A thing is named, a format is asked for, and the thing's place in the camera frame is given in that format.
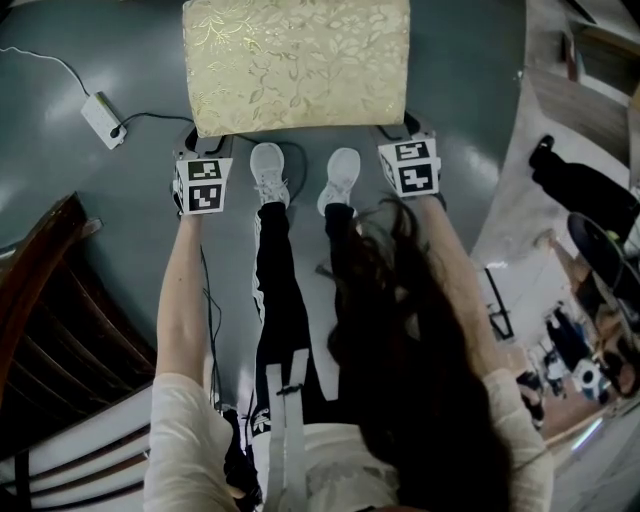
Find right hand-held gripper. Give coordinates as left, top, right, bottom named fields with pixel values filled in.
left=372, top=112, right=444, bottom=200

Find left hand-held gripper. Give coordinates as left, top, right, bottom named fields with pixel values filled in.
left=172, top=124, right=235, bottom=217

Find cream upholstered stool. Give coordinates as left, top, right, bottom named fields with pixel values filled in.
left=182, top=0, right=411, bottom=139

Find person's left forearm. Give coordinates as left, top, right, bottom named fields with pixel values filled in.
left=155, top=214, right=209, bottom=381

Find person's right forearm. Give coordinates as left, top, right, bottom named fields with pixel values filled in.
left=424, top=194, right=501, bottom=376

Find person's left white shoe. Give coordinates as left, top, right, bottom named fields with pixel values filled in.
left=249, top=142, right=291, bottom=209

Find person's white shoe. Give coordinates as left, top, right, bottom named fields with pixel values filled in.
left=249, top=142, right=291, bottom=209
left=317, top=147, right=361, bottom=217

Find person's right white shoe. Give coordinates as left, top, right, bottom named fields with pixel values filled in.
left=317, top=147, right=361, bottom=217

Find white power strip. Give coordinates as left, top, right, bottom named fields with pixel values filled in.
left=80, top=90, right=129, bottom=150

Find person's black trousers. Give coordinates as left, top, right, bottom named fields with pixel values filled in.
left=223, top=199, right=361, bottom=501

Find dark wooden staircase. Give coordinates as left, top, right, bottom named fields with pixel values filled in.
left=0, top=192, right=159, bottom=501

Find black chair base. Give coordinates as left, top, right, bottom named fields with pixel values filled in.
left=567, top=212, right=640, bottom=301

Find person's white shirt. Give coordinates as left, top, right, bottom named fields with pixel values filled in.
left=143, top=367, right=556, bottom=512

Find black power cable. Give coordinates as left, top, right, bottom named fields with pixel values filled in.
left=122, top=112, right=307, bottom=201

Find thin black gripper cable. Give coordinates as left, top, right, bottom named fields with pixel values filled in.
left=198, top=244, right=224, bottom=416

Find white power cable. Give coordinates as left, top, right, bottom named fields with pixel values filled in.
left=0, top=45, right=94, bottom=99

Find grey harness strap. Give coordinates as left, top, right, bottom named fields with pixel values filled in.
left=266, top=349, right=310, bottom=512

